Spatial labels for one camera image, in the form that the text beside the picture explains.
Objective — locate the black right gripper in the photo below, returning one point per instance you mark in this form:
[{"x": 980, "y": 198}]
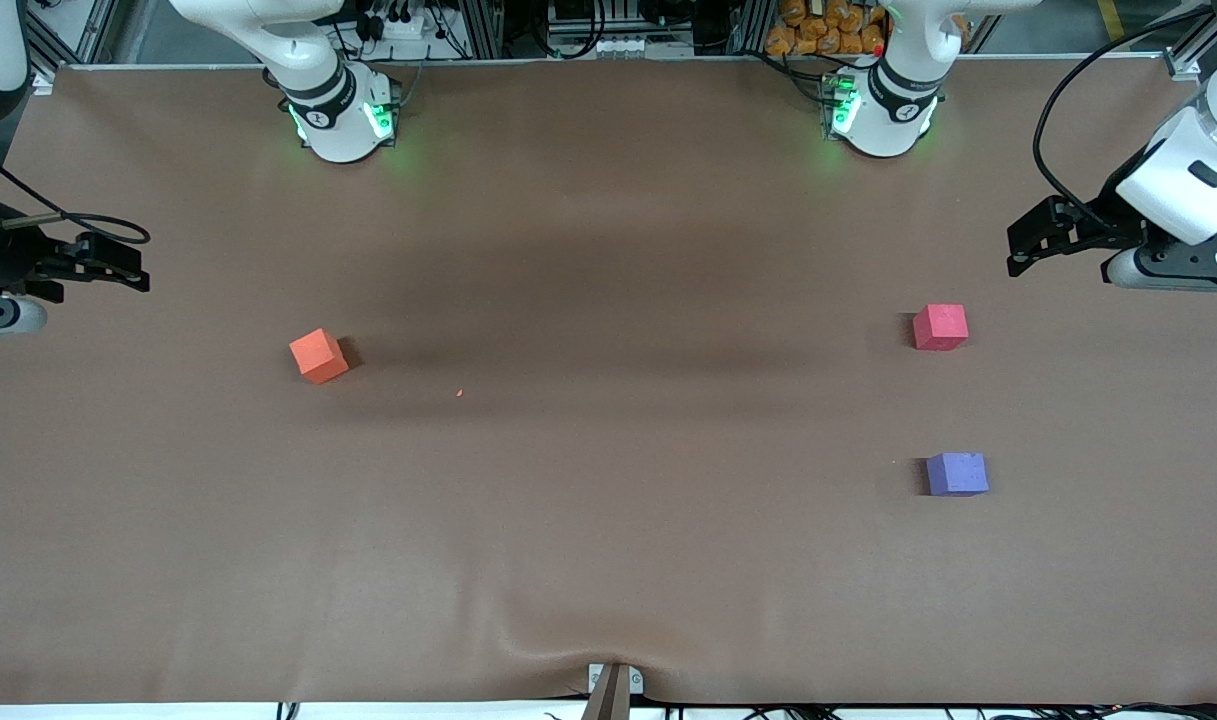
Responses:
[{"x": 8, "y": 257}]

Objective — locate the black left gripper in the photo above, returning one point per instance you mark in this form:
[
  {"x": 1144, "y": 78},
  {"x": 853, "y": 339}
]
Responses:
[{"x": 1111, "y": 230}]

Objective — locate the orange foam block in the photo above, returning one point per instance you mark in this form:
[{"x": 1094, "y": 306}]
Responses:
[{"x": 318, "y": 355}]

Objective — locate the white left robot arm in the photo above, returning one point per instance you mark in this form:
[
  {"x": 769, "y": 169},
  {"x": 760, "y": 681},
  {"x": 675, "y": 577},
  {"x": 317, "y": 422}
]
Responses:
[{"x": 883, "y": 120}]

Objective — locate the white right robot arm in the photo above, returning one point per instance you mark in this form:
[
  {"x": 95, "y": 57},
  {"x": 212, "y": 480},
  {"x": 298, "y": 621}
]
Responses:
[{"x": 338, "y": 120}]

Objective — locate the red foam block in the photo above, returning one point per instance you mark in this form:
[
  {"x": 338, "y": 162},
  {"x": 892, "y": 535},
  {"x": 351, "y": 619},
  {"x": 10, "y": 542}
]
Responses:
[{"x": 940, "y": 327}]

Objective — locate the purple foam block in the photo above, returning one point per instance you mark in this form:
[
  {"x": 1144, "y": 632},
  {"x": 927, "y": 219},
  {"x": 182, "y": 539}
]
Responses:
[{"x": 958, "y": 474}]

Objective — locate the bag of orange fruit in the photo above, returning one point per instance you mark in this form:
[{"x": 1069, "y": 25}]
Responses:
[{"x": 823, "y": 28}]

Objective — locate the white power strip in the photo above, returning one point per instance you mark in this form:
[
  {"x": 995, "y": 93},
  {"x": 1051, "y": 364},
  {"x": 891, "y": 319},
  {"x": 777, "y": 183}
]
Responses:
[{"x": 403, "y": 25}]

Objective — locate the white connector block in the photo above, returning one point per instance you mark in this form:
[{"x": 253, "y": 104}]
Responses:
[{"x": 623, "y": 46}]

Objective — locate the brown table mat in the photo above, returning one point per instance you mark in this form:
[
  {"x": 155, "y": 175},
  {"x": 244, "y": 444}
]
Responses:
[{"x": 608, "y": 520}]

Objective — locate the aluminium frame post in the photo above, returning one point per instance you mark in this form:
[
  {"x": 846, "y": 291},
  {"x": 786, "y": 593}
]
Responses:
[
  {"x": 485, "y": 28},
  {"x": 750, "y": 25}
]

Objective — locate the grey bracket with brown bar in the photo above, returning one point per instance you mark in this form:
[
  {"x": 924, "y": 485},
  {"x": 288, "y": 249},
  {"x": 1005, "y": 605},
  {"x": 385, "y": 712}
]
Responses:
[{"x": 614, "y": 695}]

